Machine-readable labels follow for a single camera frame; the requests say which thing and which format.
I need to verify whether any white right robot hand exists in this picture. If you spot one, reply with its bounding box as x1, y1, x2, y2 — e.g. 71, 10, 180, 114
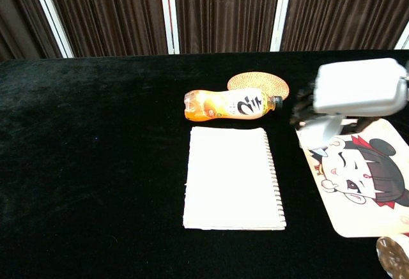
289, 57, 409, 133

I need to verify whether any black velvet tablecloth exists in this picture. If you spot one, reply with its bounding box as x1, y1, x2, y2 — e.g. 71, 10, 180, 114
0, 49, 409, 279

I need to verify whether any white spiral notebook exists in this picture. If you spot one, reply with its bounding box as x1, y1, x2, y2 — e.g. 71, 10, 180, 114
183, 126, 287, 231

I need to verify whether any round patterned object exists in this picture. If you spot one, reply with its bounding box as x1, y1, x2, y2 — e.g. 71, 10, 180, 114
376, 232, 409, 279

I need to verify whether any round woven rattan coaster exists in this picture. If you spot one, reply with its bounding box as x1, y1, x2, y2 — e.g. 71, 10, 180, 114
227, 71, 290, 102

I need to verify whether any brown pleated curtain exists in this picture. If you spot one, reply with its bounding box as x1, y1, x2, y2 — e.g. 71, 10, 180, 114
281, 0, 409, 52
172, 0, 284, 55
43, 0, 169, 58
0, 0, 62, 62

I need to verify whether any white metal frame post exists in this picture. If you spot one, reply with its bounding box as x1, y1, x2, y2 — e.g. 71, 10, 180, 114
158, 0, 180, 55
394, 22, 409, 50
270, 0, 295, 52
27, 0, 75, 59

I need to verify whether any orange drink bottle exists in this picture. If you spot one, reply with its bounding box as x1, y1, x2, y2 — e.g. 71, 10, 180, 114
184, 87, 284, 122

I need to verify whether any cartoon girl mouse pad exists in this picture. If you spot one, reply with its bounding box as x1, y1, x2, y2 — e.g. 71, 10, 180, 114
295, 117, 409, 238

